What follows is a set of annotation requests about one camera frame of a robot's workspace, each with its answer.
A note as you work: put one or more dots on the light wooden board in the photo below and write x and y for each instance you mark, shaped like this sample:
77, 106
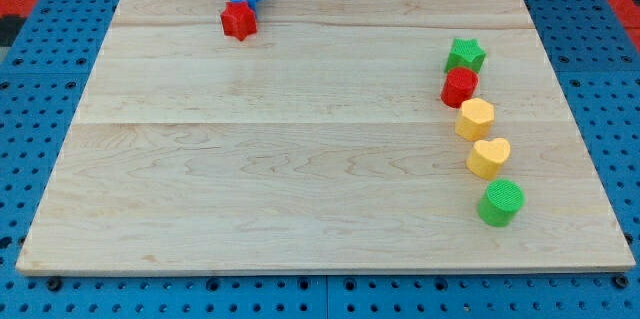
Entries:
319, 145

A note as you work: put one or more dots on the red star block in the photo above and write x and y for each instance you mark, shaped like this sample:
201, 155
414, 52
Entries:
238, 20

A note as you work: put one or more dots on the red cylinder block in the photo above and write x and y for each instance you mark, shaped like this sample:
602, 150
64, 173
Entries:
459, 86

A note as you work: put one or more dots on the yellow hexagon block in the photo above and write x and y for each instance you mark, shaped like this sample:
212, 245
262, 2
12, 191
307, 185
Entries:
474, 119

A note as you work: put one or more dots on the yellow heart block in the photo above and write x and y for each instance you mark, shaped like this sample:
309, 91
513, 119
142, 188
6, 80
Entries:
487, 157

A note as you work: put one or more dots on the green star block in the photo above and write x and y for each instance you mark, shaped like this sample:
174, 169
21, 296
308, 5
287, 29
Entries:
465, 53

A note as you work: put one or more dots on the green cylinder block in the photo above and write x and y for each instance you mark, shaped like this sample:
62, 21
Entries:
500, 203

